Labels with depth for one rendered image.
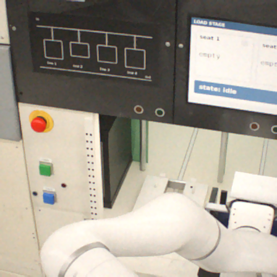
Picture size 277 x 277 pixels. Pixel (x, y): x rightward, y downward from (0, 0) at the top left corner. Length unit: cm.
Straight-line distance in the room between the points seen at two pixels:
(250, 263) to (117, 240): 32
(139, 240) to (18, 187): 83
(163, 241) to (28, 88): 69
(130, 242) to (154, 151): 130
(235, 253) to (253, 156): 112
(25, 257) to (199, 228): 102
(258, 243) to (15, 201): 82
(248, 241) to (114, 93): 49
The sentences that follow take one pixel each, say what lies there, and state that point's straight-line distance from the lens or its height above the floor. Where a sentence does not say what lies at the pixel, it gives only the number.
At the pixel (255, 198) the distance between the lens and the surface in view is 148.
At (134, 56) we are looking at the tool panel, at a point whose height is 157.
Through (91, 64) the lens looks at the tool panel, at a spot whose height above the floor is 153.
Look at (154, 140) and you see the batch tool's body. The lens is 231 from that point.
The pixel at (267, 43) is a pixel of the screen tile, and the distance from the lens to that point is 131.
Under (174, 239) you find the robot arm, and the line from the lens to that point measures 98.
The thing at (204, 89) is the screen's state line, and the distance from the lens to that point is 139.
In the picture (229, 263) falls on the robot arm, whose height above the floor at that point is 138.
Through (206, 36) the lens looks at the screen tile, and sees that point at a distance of 133.
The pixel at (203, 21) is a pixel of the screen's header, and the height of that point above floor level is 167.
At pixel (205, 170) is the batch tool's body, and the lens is 218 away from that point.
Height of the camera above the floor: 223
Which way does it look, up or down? 36 degrees down
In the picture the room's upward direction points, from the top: straight up
